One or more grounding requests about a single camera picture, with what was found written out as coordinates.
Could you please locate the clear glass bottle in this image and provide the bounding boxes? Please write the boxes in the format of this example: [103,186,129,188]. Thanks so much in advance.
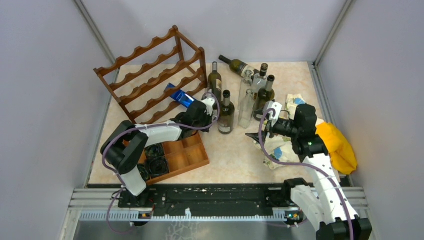
[238,69,253,107]
[238,88,254,129]

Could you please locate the clear glass bottle back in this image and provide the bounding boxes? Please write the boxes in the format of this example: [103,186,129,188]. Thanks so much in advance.
[238,69,253,107]

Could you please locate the rolled dark green tie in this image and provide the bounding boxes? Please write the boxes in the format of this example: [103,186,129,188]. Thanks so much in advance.
[137,163,151,182]

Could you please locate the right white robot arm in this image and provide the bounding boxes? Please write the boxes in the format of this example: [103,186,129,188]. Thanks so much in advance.
[248,101,373,240]

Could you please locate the yellow cloth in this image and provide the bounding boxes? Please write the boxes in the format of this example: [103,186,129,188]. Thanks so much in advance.
[316,121,358,175]

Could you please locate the dark green wine bottle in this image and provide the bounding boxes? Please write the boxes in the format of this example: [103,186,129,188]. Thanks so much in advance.
[252,74,275,121]

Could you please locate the brown wooden wine rack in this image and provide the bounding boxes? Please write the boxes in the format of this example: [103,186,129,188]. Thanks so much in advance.
[93,25,207,124]

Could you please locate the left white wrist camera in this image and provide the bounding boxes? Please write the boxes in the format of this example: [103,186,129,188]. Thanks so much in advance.
[201,96,216,117]

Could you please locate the blue square glass bottle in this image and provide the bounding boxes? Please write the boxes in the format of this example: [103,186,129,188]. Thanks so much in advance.
[170,89,196,109]

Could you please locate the lying green wine bottle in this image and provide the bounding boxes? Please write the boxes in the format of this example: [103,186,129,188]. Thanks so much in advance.
[218,55,260,78]

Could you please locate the dark wine bottle beige label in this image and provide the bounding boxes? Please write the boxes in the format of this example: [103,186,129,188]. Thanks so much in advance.
[207,61,223,101]

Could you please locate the clear glass bottle front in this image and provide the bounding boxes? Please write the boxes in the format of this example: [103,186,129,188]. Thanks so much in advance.
[238,88,254,129]

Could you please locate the dark wine bottle grey label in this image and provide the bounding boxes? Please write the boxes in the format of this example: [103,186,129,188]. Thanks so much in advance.
[218,90,235,135]

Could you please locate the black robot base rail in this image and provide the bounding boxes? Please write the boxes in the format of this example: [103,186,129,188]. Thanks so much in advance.
[71,180,369,228]

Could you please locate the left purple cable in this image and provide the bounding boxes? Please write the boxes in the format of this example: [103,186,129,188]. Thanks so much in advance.
[100,92,222,234]

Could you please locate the rolled dark blue tie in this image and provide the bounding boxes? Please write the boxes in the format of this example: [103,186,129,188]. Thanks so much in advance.
[145,156,170,178]

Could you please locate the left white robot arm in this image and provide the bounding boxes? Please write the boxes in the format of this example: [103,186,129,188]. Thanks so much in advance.
[100,97,218,207]

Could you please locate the wooden compartment tray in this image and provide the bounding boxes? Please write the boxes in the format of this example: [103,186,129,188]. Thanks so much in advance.
[138,133,210,186]

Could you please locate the dinosaur print white cloth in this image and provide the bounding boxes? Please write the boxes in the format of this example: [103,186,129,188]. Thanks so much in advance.
[253,93,319,171]

